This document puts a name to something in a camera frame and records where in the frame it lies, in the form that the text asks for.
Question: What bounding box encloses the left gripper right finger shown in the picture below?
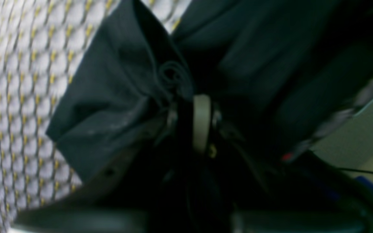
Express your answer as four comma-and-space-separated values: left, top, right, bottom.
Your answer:
191, 95, 367, 233

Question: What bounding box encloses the fan-patterned tablecloth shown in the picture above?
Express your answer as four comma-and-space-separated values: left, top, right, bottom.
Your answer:
0, 0, 193, 233

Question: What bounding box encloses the dark navy T-shirt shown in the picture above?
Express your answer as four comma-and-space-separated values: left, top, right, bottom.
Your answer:
46, 0, 373, 182

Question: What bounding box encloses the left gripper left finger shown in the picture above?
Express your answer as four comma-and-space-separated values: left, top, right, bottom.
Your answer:
12, 110, 179, 233

